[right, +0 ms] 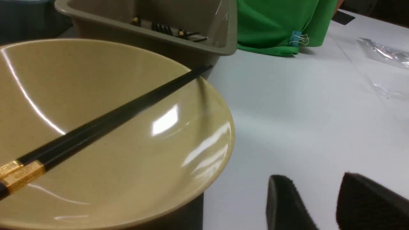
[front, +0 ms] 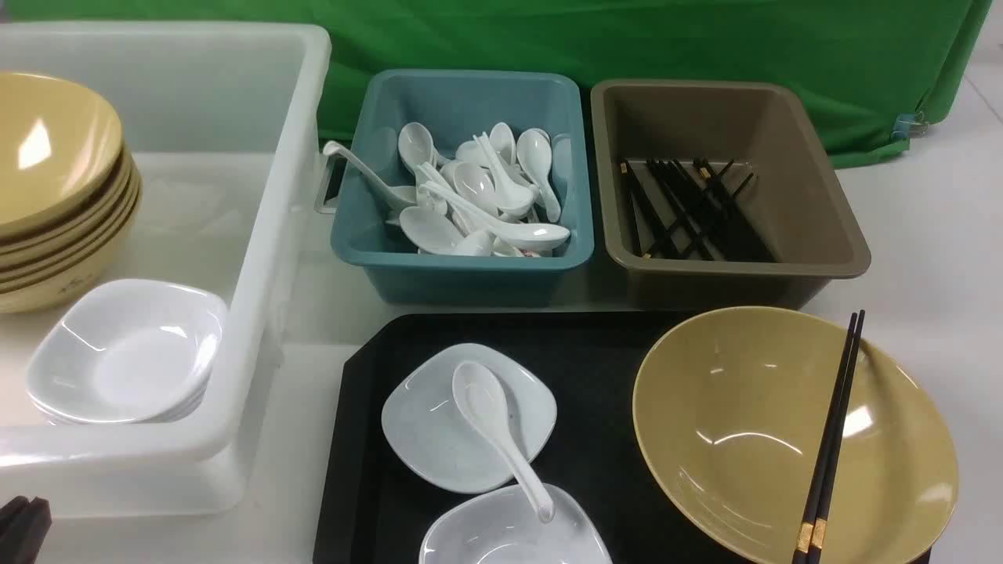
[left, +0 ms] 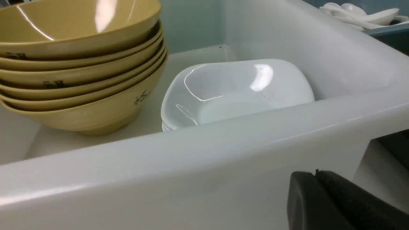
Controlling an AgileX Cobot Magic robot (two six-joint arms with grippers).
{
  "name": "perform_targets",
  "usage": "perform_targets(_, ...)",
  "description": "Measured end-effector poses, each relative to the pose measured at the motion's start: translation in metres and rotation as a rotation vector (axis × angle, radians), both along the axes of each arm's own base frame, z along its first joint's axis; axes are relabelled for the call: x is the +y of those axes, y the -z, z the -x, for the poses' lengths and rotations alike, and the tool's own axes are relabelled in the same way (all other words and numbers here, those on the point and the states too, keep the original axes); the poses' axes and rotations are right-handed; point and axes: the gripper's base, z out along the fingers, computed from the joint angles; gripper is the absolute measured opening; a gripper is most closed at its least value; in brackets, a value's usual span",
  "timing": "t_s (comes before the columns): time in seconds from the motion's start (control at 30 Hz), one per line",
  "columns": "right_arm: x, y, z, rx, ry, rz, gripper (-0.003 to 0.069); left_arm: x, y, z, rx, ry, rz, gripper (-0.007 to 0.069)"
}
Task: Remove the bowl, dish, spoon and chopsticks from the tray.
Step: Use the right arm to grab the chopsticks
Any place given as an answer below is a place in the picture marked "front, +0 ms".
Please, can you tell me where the white soup spoon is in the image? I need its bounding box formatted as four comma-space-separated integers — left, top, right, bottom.
451, 361, 556, 522

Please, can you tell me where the white square dish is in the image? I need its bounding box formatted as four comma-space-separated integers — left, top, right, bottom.
381, 342, 556, 495
417, 484, 612, 563

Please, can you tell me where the yellow noodle bowl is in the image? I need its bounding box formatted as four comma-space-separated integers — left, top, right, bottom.
632, 306, 960, 563

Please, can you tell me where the black chopstick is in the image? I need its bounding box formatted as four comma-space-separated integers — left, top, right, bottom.
791, 312, 860, 563
806, 309, 866, 563

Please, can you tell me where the white spoon long front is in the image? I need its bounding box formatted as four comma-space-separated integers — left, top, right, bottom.
422, 182, 572, 252

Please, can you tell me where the white spoon front left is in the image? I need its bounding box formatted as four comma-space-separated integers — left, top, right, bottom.
398, 206, 465, 255

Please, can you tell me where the white spoon centre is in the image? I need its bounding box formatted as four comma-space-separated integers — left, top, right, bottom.
454, 161, 498, 218

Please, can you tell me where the white ladle spoon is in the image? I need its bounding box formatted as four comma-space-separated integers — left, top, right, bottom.
322, 140, 417, 212

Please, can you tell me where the white spoon back right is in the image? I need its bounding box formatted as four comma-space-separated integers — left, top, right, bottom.
516, 128, 562, 222

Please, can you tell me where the white spoon back left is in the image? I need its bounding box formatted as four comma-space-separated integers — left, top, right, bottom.
397, 121, 438, 174

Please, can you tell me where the teal plastic bin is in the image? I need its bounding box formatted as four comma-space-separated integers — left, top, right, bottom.
330, 69, 595, 308

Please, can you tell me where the pile of black chopsticks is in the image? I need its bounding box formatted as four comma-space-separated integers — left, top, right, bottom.
617, 157, 777, 263

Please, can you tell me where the black plastic tray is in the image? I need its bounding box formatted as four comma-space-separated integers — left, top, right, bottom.
313, 312, 752, 563

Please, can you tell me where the brown plastic bin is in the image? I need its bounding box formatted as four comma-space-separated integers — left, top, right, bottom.
591, 80, 871, 310

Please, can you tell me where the large white plastic tub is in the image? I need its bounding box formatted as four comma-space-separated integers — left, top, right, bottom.
2, 21, 331, 519

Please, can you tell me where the stack of white dishes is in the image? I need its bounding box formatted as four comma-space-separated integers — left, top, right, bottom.
26, 279, 229, 425

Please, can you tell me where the green backdrop cloth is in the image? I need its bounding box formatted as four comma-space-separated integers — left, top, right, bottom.
4, 1, 991, 168

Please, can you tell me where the blue binder clip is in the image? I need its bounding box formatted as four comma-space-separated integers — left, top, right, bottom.
891, 111, 930, 140

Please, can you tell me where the stack of yellow bowls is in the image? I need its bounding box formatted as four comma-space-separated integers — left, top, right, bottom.
1, 71, 143, 314

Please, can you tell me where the black object bottom left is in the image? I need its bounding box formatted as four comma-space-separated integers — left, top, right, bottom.
1, 496, 53, 563

